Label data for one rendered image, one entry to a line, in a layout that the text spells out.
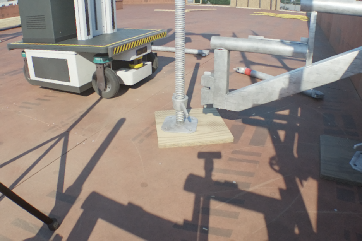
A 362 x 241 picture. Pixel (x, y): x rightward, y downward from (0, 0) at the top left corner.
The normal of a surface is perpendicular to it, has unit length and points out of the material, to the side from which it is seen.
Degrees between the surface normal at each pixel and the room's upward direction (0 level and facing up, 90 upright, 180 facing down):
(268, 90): 90
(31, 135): 0
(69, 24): 90
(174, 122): 0
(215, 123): 0
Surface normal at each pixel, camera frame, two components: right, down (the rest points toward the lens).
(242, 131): 0.00, -0.91
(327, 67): -0.44, 0.37
